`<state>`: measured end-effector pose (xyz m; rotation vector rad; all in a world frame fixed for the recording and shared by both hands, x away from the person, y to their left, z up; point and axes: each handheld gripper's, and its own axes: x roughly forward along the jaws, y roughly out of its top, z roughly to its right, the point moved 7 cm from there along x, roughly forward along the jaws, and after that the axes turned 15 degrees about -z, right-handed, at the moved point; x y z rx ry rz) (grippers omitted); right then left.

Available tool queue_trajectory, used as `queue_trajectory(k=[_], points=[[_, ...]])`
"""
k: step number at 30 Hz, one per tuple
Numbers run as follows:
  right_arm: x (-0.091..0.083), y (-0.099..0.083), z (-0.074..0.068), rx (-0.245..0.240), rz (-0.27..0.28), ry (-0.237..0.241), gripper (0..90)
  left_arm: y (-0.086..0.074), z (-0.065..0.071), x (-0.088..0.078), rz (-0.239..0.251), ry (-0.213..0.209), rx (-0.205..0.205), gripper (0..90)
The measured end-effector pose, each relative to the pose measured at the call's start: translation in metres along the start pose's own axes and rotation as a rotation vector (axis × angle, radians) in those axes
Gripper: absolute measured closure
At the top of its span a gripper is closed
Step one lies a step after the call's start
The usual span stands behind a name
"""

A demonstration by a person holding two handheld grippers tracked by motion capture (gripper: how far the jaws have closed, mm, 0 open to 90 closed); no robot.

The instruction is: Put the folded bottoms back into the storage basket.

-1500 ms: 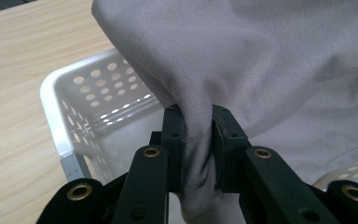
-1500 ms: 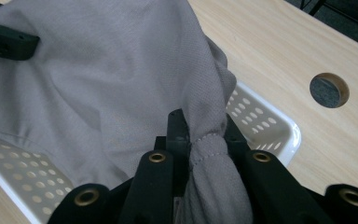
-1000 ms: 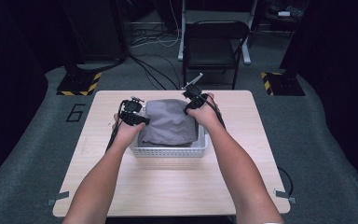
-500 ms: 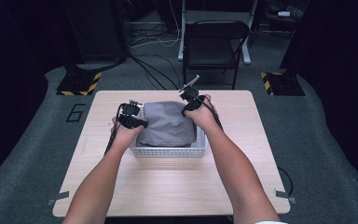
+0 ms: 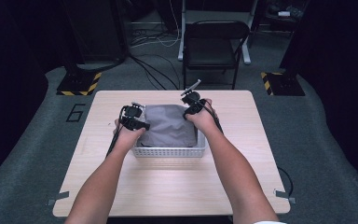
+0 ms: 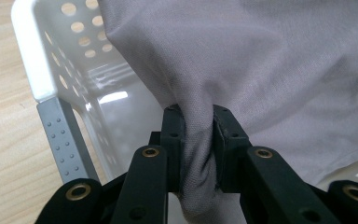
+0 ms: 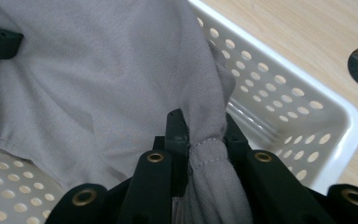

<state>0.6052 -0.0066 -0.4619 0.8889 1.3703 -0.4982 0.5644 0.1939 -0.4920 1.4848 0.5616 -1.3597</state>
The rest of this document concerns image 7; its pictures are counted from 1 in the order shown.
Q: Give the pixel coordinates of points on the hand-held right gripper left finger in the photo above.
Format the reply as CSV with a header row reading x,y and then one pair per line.
x,y
177,137

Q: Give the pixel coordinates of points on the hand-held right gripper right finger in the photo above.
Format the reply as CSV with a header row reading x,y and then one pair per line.
x,y
237,140

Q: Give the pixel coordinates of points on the grey cloth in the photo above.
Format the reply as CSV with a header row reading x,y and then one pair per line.
x,y
105,77

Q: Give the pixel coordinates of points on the white perforated plastic basket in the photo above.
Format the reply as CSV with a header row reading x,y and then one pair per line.
x,y
292,102

